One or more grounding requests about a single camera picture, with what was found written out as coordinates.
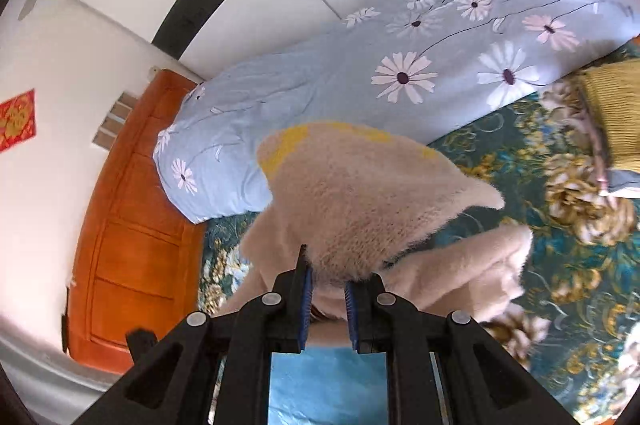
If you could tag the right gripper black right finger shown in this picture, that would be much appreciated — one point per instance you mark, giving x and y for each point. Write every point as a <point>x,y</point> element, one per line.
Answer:
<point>382,322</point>

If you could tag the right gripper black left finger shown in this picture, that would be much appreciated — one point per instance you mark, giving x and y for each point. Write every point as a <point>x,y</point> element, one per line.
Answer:
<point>275,322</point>

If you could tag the beige fuzzy sweater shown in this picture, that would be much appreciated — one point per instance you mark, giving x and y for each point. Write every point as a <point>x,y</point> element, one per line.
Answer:
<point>356,202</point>

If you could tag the teal floral bed blanket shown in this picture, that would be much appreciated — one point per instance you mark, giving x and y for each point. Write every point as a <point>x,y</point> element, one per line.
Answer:
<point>575,326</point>

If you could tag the light blue floral quilt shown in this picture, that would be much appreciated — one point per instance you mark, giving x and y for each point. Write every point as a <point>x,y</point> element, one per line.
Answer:
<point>415,68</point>

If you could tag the mustard yellow knitted garment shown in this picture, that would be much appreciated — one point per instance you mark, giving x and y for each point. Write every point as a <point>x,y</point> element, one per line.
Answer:
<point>612,94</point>

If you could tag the orange wooden bed frame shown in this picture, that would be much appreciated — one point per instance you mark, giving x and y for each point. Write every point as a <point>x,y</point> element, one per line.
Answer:
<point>138,258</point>

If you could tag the red paper wall decoration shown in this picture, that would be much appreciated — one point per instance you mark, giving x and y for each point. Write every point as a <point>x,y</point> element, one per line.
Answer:
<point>17,120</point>

